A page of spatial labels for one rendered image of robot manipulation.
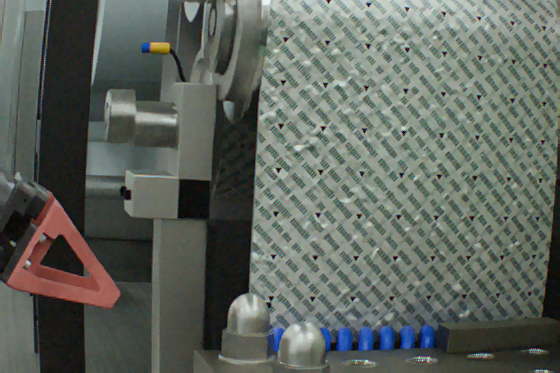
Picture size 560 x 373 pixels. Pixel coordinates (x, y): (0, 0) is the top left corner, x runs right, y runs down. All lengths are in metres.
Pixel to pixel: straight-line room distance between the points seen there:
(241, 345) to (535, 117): 0.29
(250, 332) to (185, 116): 0.20
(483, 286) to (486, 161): 0.09
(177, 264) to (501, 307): 0.25
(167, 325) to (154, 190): 0.10
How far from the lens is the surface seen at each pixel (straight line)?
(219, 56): 0.85
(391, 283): 0.86
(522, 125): 0.89
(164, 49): 0.93
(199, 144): 0.89
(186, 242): 0.90
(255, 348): 0.75
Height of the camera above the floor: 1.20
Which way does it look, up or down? 3 degrees down
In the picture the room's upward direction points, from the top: 3 degrees clockwise
